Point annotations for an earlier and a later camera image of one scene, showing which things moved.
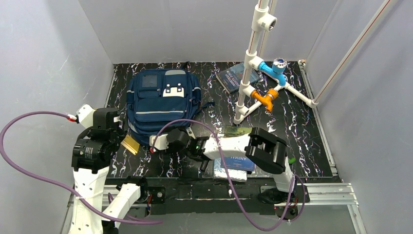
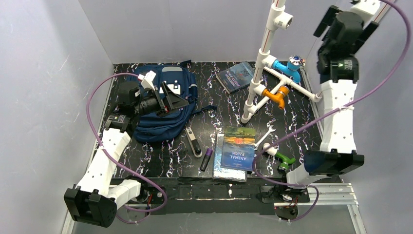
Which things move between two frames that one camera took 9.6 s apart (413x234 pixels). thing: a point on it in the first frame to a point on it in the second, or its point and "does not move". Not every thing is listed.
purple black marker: x=203 y=165 does not move
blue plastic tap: x=278 y=66 to x=294 y=64
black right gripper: x=187 y=133 to x=322 y=21
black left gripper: x=119 y=136 to x=164 y=101
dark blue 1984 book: x=231 y=78 does not move
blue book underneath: x=235 y=175 does not move
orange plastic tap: x=272 y=94 to x=278 y=97
